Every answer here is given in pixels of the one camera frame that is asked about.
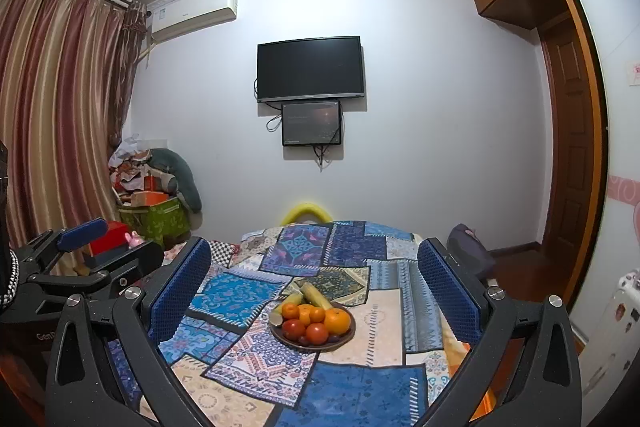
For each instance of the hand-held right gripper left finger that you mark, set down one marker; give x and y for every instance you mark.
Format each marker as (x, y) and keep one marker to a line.
(185, 287)

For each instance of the plain orange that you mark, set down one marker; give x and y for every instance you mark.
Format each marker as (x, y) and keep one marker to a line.
(290, 311)

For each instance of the brown wooden door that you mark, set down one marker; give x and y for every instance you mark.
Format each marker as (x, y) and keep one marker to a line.
(570, 147)

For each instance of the orange cardboard box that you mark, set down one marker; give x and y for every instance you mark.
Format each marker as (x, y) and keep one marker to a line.
(150, 198)

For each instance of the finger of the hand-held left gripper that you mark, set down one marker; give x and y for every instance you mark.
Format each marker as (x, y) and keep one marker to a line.
(82, 229)
(145, 254)

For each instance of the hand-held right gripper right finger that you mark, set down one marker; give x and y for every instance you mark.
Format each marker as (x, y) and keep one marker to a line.
(445, 292)

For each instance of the green patterned storage box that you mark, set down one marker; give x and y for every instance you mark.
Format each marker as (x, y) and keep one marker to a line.
(160, 219)

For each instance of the white pink sliding wardrobe door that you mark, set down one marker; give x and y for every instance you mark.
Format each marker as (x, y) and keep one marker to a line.
(615, 107)

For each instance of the pink toy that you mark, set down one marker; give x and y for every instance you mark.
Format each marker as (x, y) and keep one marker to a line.
(134, 239)

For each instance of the dark grey bag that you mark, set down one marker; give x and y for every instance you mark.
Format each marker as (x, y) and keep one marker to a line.
(470, 249)

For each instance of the small mandarin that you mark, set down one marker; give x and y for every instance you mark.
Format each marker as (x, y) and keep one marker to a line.
(304, 316)
(317, 314)

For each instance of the black wall television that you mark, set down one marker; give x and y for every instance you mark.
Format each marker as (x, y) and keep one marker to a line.
(310, 68)

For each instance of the large red tomato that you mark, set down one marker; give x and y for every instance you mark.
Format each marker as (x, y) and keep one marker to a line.
(293, 330)

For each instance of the purple round plate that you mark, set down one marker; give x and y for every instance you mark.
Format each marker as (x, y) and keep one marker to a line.
(345, 338)

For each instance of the pile of clutter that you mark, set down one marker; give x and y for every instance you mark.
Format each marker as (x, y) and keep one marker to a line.
(132, 167)

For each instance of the black white checkered cloth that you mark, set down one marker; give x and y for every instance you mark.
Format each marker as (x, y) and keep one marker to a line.
(222, 252)

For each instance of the white air conditioner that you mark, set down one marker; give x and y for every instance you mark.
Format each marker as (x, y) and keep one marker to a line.
(195, 14)

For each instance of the red box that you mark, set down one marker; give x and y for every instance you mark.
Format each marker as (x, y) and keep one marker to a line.
(112, 239)

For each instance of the grey green plush toy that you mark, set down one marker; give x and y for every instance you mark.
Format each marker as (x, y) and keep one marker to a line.
(185, 177)

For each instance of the striped red gold curtain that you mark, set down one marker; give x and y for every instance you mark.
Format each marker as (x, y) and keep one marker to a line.
(60, 107)

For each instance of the small wall monitor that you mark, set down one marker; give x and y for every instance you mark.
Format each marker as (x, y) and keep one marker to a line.
(311, 123)

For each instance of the small red tomato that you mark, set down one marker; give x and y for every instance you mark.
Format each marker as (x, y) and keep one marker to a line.
(317, 334)

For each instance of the patchwork printed blanket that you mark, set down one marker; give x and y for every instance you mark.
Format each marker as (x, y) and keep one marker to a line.
(370, 387)

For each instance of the orange with sticker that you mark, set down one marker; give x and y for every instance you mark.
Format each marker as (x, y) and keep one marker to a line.
(337, 321)

